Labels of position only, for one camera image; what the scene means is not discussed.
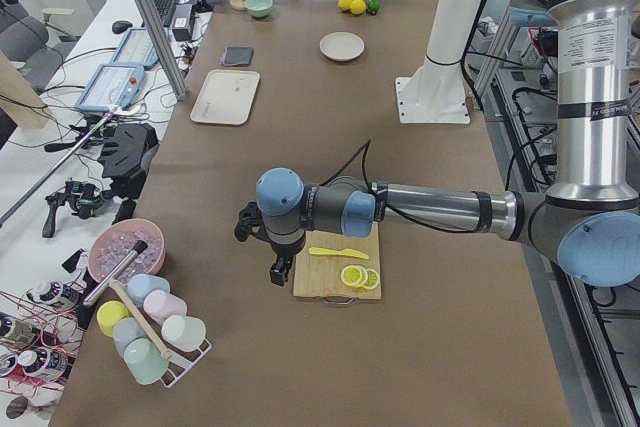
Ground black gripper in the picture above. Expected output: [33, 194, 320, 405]
[234, 202, 305, 285]

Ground cream round plate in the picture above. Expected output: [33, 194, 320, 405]
[319, 31, 365, 62]

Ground cream rabbit tray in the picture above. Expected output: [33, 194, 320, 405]
[190, 69, 260, 126]

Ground bamboo cutting board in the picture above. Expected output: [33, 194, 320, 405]
[293, 225, 382, 300]

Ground yellow plastic knife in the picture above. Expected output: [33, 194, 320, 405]
[308, 246, 370, 260]

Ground lemon slices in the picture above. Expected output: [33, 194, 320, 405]
[340, 264, 381, 290]

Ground white cup rack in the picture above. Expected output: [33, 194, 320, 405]
[160, 338, 213, 388]

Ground metal tongs black tip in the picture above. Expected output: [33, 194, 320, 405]
[82, 240, 148, 308]

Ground pink bowl with ice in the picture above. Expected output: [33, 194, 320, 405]
[88, 218, 166, 283]

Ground folded grey cloth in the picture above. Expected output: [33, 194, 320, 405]
[220, 46, 254, 67]

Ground blue teach pendant near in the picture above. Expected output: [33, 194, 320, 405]
[75, 63, 145, 113]

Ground blue teach pendant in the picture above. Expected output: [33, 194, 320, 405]
[111, 28, 159, 70]
[75, 63, 145, 113]

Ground blue teach pendant far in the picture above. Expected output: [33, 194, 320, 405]
[111, 28, 159, 70]

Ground mint green bowl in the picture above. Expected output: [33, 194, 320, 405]
[245, 0, 274, 19]

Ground yellow lemon far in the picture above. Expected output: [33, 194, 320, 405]
[337, 0, 353, 12]

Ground yellow lemon near lime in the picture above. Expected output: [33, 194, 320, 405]
[349, 0, 368, 16]

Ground green lime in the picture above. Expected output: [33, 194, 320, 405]
[367, 0, 381, 15]

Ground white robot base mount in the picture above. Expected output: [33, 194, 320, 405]
[396, 0, 482, 124]

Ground aluminium frame post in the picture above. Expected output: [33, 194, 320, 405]
[134, 0, 187, 101]

